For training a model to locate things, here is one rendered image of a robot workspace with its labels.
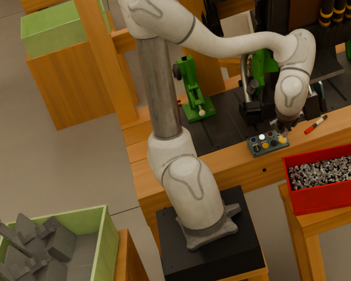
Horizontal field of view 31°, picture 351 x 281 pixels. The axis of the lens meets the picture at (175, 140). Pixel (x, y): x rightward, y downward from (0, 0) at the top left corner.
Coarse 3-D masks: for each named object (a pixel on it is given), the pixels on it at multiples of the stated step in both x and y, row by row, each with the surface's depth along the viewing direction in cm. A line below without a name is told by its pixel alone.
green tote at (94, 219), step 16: (96, 208) 242; (64, 224) 247; (80, 224) 247; (96, 224) 247; (112, 224) 245; (0, 240) 241; (112, 240) 241; (0, 256) 237; (96, 256) 220; (112, 256) 237; (96, 272) 216; (112, 272) 233
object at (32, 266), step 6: (30, 258) 227; (30, 264) 226; (36, 264) 225; (42, 264) 224; (12, 270) 217; (18, 270) 218; (24, 270) 215; (30, 270) 217; (36, 270) 225; (18, 276) 216
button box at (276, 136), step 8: (256, 136) 253; (264, 136) 252; (272, 136) 252; (280, 136) 252; (248, 144) 254; (256, 144) 251; (280, 144) 250; (288, 144) 250; (256, 152) 250; (264, 152) 250
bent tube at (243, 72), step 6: (246, 54) 259; (252, 54) 260; (240, 60) 271; (246, 60) 269; (240, 66) 272; (246, 66) 271; (240, 72) 273; (246, 72) 272; (246, 78) 271; (246, 84) 270; (246, 96) 269
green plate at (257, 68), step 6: (258, 54) 257; (264, 54) 253; (252, 60) 265; (258, 60) 258; (264, 60) 256; (270, 60) 256; (252, 66) 266; (258, 66) 259; (264, 66) 257; (270, 66) 258; (276, 66) 258; (252, 72) 267; (258, 72) 260; (264, 72) 259
